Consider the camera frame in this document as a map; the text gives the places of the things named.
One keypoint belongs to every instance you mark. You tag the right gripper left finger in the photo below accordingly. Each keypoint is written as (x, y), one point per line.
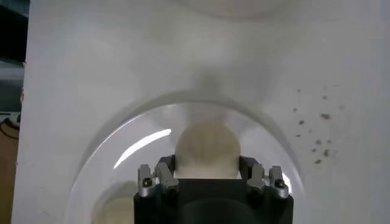
(158, 179)

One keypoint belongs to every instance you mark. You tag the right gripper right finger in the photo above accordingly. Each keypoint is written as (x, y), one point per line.
(262, 179)

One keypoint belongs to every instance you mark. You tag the white steamed baozi bun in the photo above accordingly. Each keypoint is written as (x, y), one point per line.
(115, 210)
(207, 149)

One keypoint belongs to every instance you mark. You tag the round white plate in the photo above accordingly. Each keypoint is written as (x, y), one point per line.
(100, 170)

